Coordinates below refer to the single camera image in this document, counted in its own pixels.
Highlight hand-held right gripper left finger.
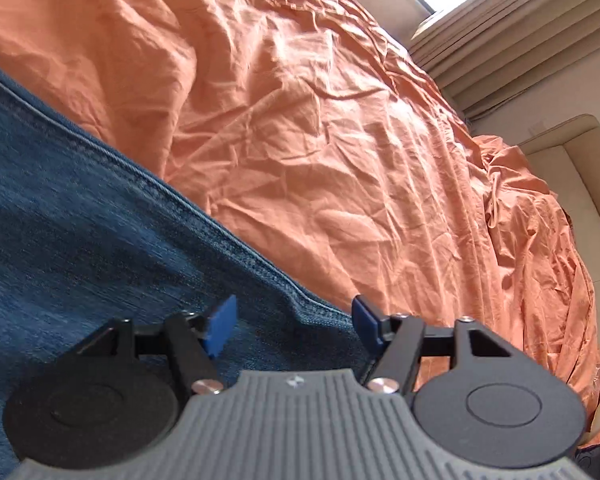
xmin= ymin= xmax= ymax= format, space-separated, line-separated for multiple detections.
xmin=69 ymin=294 xmax=239 ymax=397

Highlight beige padded headboard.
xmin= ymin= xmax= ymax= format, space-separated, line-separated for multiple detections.
xmin=517 ymin=114 xmax=600 ymax=442

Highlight beige pleated curtain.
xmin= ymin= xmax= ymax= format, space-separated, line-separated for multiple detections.
xmin=409 ymin=0 xmax=600 ymax=122

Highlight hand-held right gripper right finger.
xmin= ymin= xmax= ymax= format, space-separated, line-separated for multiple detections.
xmin=351 ymin=295 xmax=517 ymax=397

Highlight orange bed sheet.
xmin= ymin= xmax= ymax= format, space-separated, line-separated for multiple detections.
xmin=0 ymin=0 xmax=600 ymax=453

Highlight blue denim pants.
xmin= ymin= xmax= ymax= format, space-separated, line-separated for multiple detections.
xmin=0 ymin=52 xmax=381 ymax=480

